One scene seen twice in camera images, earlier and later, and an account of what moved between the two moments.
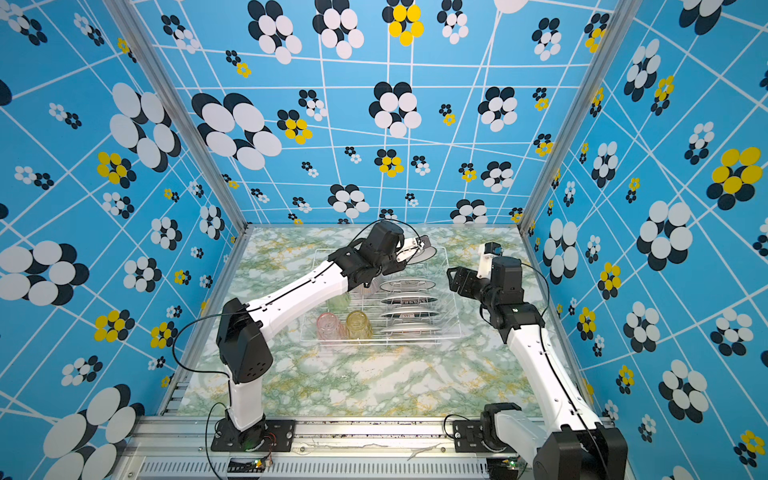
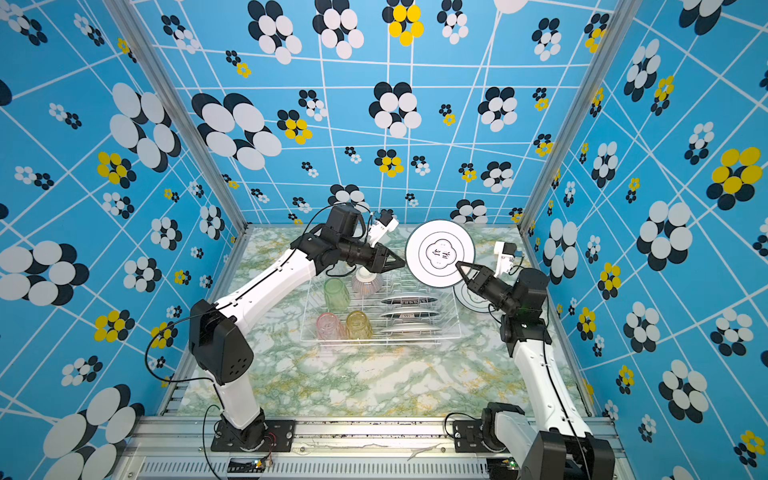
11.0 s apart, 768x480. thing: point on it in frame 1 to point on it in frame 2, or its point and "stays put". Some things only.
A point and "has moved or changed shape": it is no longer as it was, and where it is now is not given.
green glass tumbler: (338, 304) stays put
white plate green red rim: (407, 300) stays put
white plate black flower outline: (414, 254) has moved or changed shape
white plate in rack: (410, 313) stays put
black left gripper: (397, 266) to (378, 258)
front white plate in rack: (408, 329) stays put
